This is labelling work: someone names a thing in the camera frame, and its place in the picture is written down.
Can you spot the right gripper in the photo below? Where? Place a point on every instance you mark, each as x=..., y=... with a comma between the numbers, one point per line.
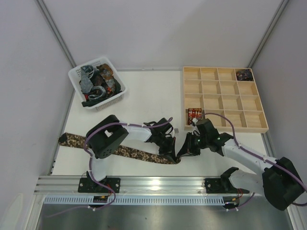
x=191, y=143

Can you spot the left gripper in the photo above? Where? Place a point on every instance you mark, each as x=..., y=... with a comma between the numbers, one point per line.
x=166, y=145

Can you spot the brown floral tie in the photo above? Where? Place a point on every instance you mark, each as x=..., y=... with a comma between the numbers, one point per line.
x=77, y=141

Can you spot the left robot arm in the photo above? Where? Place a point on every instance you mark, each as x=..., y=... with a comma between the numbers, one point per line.
x=106, y=137

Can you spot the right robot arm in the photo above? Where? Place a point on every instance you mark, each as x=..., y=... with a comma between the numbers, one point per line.
x=276, y=179

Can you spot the rolled red patterned tie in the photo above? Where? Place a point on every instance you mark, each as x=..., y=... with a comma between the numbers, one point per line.
x=194, y=116

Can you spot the wooden compartment tray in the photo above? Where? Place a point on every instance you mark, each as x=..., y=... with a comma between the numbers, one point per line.
x=223, y=99

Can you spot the dark green tie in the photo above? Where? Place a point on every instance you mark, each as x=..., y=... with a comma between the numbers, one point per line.
x=92, y=103

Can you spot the rolled dark floral tie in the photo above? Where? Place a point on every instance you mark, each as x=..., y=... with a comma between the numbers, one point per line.
x=244, y=75

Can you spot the brown orange patterned tie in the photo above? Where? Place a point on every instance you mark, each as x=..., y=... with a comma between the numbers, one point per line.
x=107, y=73

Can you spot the grey patterned tie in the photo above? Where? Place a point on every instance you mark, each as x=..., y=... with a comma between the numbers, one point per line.
x=91, y=83

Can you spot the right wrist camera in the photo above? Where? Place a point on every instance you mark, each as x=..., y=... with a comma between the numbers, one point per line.
x=205, y=129

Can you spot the white slotted cable duct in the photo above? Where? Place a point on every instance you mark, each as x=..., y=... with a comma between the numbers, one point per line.
x=139, y=200

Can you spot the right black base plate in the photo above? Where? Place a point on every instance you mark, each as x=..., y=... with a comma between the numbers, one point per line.
x=219, y=186

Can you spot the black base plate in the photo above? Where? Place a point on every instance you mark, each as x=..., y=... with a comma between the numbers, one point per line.
x=219, y=186
x=86, y=185

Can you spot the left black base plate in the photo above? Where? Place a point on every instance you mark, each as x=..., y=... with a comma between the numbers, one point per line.
x=86, y=185

